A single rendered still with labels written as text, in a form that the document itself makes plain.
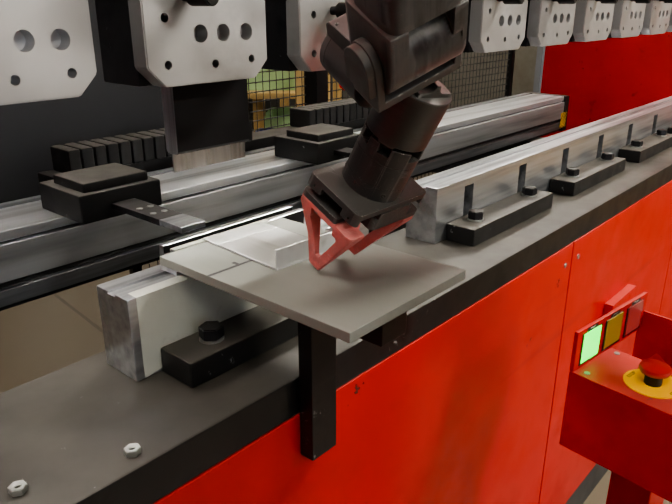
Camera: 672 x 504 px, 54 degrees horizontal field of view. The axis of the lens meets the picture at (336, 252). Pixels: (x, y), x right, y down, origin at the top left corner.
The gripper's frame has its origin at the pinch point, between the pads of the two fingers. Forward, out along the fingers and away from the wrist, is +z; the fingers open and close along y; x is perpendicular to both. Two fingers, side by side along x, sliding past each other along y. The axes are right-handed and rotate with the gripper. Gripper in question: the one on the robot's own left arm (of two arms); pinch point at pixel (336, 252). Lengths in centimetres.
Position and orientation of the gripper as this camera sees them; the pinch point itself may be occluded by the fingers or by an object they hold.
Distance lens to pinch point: 66.4
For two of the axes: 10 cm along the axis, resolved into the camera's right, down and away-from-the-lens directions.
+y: -6.7, 2.7, -6.9
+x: 6.6, 6.6, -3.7
